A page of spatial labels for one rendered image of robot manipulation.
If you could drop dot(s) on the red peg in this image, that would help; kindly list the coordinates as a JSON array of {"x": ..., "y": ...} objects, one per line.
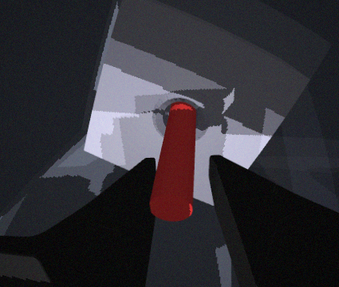
[{"x": 172, "y": 196}]

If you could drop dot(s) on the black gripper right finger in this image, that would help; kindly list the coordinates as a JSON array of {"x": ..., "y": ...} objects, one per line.
[{"x": 275, "y": 237}]

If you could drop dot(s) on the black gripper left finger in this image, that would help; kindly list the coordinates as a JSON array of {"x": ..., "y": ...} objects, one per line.
[{"x": 106, "y": 243}]

